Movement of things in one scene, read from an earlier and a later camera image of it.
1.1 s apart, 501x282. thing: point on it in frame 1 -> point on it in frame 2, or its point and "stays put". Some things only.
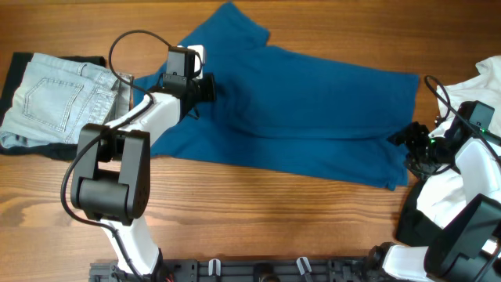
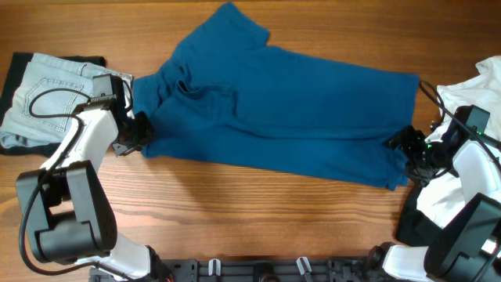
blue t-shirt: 278,109 stays put
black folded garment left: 15,70 stays put
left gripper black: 209,92 -> 121,146
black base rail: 246,270 stays put
